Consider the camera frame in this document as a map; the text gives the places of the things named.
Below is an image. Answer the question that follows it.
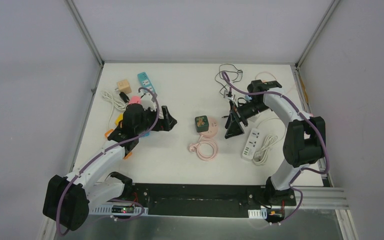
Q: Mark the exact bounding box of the white cable of orange strip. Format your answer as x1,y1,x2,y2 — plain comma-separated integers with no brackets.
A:
99,89,128,132

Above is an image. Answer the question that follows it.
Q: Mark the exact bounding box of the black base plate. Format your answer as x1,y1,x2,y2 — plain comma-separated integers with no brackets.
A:
115,183,297,218

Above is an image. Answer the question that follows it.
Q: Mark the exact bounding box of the thin pink cable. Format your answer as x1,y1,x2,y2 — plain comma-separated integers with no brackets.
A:
254,71,297,97

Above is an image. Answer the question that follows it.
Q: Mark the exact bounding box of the beige dragon cube adapter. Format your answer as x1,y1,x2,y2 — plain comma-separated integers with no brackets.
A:
115,79,132,94

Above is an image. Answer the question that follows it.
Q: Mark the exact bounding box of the pink cube socket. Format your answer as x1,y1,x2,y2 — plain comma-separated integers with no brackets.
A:
128,95,142,105

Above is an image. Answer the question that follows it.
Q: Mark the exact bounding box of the round pink socket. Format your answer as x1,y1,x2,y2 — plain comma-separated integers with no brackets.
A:
199,116,219,139

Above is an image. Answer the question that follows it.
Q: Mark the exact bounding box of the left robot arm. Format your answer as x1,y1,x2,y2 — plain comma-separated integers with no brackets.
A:
42,103,178,231

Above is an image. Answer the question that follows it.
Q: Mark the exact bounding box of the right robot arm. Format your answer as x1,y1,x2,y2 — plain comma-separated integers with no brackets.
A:
224,80,327,205

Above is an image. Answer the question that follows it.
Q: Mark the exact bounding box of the yellow cube socket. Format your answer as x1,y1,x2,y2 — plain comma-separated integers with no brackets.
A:
114,113,123,126

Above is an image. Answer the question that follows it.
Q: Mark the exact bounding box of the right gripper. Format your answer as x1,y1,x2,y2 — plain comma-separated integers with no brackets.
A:
225,99,270,139

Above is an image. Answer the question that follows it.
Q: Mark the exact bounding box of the white power strip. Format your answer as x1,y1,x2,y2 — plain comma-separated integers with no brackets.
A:
241,128,263,162

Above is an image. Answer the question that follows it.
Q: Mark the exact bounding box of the pink coiled cable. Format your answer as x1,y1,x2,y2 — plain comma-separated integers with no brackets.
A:
187,137,219,162

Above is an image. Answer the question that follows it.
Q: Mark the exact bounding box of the teal power strip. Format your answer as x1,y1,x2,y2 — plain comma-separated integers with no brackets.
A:
137,72,156,94

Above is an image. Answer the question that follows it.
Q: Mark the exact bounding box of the dark green cube socket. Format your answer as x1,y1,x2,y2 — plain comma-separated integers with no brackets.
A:
194,115,210,133

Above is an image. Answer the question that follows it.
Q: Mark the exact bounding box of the orange power strip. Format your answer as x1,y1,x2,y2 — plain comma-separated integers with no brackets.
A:
104,128,133,160

